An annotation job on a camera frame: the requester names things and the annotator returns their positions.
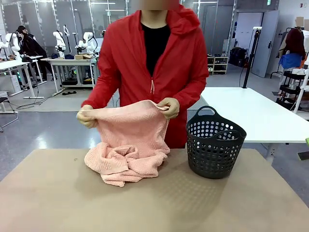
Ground pink terry towel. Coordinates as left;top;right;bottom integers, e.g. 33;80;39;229
77;99;171;188

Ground person's left forearm red sleeve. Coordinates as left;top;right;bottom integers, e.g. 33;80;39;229
172;72;210;114

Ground person's right forearm red sleeve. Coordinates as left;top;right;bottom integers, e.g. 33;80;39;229
81;74;121;109

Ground person's left gloved hand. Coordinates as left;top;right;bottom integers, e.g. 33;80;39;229
156;97;181;120

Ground person's right gloved hand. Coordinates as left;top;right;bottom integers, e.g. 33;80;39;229
76;104;98;129

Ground black utility cart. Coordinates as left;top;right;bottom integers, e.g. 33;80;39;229
277;70;307;107

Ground large white table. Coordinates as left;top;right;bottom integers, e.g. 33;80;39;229
200;87;309;159

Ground blue hanging bag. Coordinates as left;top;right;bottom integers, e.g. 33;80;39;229
279;53;302;72

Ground black perforated laundry basket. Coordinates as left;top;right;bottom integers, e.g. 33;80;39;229
185;105;247;180

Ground black tripod pole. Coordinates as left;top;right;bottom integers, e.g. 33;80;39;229
242;26;263;89

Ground dark red hanging coat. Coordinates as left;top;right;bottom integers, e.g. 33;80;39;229
279;28;306;61

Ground grey open door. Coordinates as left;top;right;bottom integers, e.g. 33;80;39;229
251;11;280;78

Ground black luggage bags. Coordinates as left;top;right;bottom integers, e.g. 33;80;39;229
229;47;249;68

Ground wooden shoe rack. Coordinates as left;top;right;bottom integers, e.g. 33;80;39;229
207;54;229;75

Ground red hooded zip jacket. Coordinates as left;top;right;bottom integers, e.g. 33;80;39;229
81;3;210;149

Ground black t-shirt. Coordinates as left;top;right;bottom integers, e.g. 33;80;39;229
140;23;171;77

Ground white desk with robots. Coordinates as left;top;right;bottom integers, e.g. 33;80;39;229
40;57;99;96

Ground person in black clothing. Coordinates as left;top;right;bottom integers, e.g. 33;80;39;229
16;25;55;82

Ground grey metal chair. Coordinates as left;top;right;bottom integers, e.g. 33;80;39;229
0;90;19;132

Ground white metal stand frame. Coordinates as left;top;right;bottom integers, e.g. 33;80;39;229
293;67;309;114

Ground white desk with cables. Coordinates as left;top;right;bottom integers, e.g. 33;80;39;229
0;55;45;100

